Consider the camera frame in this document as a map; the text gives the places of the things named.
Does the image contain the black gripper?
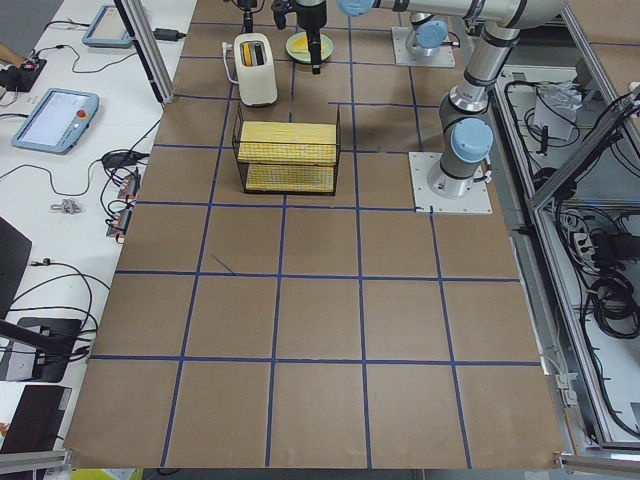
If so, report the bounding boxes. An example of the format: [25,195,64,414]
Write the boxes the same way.
[294,0,327,75]
[236,0,257,33]

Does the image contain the cream white toaster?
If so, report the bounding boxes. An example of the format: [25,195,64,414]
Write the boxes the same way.
[233,33,278,107]

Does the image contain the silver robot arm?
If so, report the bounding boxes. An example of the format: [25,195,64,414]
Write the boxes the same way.
[338,0,565,200]
[271,1,449,64]

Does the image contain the yellow toast slice in toaster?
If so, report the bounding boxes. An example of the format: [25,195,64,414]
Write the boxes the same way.
[242,43,253,67]

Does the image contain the yellow toast slice on plate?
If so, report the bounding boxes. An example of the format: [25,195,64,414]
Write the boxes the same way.
[288,32,309,55]

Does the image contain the light green plate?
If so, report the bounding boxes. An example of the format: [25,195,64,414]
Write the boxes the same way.
[285,32,334,65]

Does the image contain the black power adapter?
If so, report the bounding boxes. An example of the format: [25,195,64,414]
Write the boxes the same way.
[153,28,186,42]

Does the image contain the far blue teach pendant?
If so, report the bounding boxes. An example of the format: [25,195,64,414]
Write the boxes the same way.
[82,4,133,49]

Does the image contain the blue teach pendant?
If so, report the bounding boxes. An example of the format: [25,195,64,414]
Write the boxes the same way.
[11,88,100,155]
[82,4,133,49]

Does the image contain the near blue teach pendant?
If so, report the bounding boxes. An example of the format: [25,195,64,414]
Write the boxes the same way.
[11,88,100,155]

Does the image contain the black electronics box red button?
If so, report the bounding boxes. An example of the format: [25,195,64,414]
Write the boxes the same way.
[1,58,47,92]

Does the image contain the small metal clamp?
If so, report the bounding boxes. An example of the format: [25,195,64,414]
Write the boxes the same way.
[50,198,84,215]

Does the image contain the black monitor stand base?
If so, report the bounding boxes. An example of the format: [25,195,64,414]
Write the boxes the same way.
[1,317,82,383]

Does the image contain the aluminium frame post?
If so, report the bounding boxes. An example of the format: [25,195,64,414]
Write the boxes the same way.
[114,0,175,105]

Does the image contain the black wire basket rack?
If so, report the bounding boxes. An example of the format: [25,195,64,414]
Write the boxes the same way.
[232,109,341,196]

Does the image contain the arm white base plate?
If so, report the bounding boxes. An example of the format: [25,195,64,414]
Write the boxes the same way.
[408,152,493,215]
[391,27,456,68]

